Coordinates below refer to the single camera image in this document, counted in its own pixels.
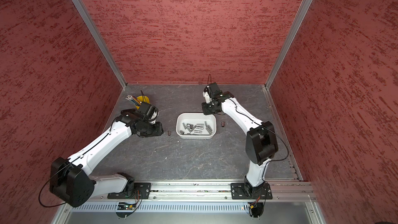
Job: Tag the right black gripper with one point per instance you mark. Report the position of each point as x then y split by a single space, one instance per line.
206 110

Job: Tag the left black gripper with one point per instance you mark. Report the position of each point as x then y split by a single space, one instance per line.
157 131

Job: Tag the white plastic storage box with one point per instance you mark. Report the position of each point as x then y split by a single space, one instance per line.
196 126

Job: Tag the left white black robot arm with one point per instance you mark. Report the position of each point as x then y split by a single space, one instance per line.
71 179

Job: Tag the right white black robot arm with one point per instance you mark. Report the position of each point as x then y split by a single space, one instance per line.
261 141

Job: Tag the yellow pencil cup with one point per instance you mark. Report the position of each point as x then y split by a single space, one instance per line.
142 99

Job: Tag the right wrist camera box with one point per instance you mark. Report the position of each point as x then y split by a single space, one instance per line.
211 92

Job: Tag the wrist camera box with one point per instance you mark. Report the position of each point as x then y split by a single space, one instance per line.
211 92
148 112

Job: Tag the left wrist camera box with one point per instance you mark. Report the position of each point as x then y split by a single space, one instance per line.
148 112

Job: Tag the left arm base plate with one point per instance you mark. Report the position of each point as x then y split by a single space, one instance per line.
133 191

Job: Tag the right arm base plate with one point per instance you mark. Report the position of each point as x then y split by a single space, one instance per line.
244 191

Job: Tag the aluminium front rail frame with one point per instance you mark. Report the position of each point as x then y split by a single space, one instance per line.
203 196

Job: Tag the right aluminium corner post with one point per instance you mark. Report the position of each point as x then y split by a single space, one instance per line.
296 24

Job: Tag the aluminium corner post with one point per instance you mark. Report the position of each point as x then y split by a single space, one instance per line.
85 15
296 24

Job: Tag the left aluminium corner post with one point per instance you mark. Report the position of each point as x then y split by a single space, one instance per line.
85 15

